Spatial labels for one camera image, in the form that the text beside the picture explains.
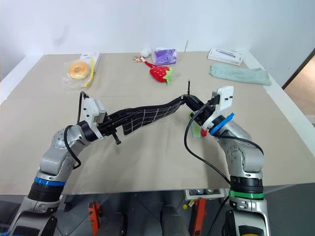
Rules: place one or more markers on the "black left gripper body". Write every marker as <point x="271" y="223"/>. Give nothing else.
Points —
<point x="106" y="127"/>

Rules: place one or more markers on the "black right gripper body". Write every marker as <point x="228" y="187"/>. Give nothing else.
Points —
<point x="206" y="111"/>

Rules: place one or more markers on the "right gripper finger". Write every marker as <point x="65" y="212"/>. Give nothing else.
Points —
<point x="194" y="107"/>
<point x="194" y="100"/>

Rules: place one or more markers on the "black grid pattern pouch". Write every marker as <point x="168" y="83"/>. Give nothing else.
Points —
<point x="147" y="115"/>

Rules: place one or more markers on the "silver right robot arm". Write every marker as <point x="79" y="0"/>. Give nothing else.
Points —
<point x="246" y="157"/>

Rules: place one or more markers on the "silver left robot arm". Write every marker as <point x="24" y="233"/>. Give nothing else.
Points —
<point x="55" y="157"/>

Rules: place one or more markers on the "blue wrist clip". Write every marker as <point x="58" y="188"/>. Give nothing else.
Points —
<point x="221" y="123"/>

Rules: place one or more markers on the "green red small object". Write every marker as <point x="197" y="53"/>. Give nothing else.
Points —
<point x="196" y="131"/>

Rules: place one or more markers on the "red strawberry plush toy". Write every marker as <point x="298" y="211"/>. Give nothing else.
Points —
<point x="160" y="73"/>

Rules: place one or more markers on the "light green towel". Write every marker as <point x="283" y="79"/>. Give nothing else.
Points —
<point x="240" y="75"/>

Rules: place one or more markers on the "purple tissue pack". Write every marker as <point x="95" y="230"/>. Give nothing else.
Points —
<point x="165" y="56"/>

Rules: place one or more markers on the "yellow plastic strip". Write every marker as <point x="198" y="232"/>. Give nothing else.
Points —
<point x="91" y="71"/>

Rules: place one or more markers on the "beige table mat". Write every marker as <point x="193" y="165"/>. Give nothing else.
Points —
<point x="157" y="162"/>

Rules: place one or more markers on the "white box with purple print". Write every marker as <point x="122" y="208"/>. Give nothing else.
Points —
<point x="225" y="55"/>

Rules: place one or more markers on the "small candy wrapper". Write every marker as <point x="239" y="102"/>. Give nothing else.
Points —
<point x="139" y="59"/>

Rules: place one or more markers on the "round bread in clear bag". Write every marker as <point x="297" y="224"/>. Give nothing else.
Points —
<point x="78" y="70"/>

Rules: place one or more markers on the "white flat box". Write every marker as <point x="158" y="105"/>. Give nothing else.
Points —
<point x="94" y="57"/>

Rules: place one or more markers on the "small white ball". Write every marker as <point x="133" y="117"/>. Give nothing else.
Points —
<point x="146" y="52"/>

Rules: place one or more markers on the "white tray with cans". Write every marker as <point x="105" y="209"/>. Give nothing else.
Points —
<point x="205" y="193"/>

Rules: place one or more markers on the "orange clamp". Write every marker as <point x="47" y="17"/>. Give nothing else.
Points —
<point x="94" y="216"/>
<point x="200" y="214"/>

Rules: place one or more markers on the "small yellow tool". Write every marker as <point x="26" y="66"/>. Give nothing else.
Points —
<point x="188" y="204"/>

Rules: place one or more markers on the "dark rounded shape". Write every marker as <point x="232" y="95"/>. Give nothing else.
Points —
<point x="172" y="221"/>

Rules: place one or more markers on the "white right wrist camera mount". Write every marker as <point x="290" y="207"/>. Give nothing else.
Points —
<point x="225" y="97"/>

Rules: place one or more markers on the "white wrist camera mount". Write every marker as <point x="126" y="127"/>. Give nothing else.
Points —
<point x="225" y="97"/>
<point x="89" y="109"/>

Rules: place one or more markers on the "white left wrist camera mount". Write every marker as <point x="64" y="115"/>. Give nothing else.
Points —
<point x="89" y="109"/>

